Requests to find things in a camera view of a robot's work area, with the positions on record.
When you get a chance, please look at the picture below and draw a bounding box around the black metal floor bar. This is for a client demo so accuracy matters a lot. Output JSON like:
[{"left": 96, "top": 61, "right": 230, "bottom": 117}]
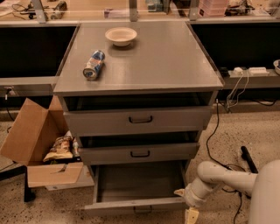
[{"left": 241, "top": 146, "right": 258, "bottom": 173}]

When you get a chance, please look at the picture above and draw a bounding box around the blue and white soda can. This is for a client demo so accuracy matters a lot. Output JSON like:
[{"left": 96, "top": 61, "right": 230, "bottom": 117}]
[{"left": 83, "top": 50, "right": 105, "bottom": 81}]

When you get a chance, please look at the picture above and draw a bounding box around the snack chip bag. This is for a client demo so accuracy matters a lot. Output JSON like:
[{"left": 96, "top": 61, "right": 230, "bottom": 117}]
[{"left": 43, "top": 136, "right": 73, "bottom": 162}]

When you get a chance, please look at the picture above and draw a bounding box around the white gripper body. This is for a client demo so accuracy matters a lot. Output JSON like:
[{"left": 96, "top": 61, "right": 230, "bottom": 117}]
[{"left": 184, "top": 178, "right": 214, "bottom": 208}]

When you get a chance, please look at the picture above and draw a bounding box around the black stand leg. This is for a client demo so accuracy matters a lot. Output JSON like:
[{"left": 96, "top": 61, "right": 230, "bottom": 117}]
[{"left": 0, "top": 164, "right": 37, "bottom": 203}]

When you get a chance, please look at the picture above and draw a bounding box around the open cardboard box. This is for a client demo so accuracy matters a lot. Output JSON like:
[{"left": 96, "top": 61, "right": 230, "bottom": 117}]
[{"left": 1, "top": 96, "right": 88, "bottom": 191}]

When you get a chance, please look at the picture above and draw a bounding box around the grey middle drawer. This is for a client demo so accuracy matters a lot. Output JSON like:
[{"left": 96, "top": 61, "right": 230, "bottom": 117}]
[{"left": 79, "top": 136, "right": 200, "bottom": 165}]

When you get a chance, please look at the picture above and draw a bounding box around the black power cable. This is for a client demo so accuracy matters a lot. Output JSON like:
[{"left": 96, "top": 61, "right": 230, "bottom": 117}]
[{"left": 206, "top": 99, "right": 248, "bottom": 224}]

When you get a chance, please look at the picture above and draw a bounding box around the grey drawer cabinet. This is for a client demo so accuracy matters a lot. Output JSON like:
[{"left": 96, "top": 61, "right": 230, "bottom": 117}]
[{"left": 52, "top": 20, "right": 225, "bottom": 176}]

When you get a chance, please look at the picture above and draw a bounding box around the grey drawer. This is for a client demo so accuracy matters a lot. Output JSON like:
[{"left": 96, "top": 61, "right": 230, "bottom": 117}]
[
  {"left": 79, "top": 136, "right": 200, "bottom": 165},
  {"left": 85, "top": 161, "right": 187, "bottom": 216},
  {"left": 64, "top": 106, "right": 211, "bottom": 137}
]

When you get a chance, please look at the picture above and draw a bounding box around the white power strip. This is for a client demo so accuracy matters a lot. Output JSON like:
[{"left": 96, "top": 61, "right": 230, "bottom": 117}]
[{"left": 232, "top": 67, "right": 269, "bottom": 77}]

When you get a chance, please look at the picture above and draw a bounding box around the white ceramic bowl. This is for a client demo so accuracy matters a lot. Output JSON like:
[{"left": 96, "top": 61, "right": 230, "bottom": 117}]
[{"left": 105, "top": 27, "right": 137, "bottom": 47}]

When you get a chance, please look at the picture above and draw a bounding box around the grey top drawer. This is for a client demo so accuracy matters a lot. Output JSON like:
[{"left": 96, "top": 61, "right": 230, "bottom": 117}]
[{"left": 64, "top": 106, "right": 211, "bottom": 137}]

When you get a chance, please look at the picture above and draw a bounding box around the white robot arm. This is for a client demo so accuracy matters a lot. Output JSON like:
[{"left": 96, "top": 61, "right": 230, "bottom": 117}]
[{"left": 174, "top": 160, "right": 280, "bottom": 224}]

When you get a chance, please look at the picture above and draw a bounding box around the pink plastic container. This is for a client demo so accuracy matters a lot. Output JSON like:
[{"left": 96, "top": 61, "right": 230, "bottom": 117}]
[{"left": 198, "top": 0, "right": 228, "bottom": 18}]

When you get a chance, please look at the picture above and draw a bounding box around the grey bottom drawer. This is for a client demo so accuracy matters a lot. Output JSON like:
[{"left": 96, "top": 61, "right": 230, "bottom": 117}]
[{"left": 85, "top": 161, "right": 187, "bottom": 216}]

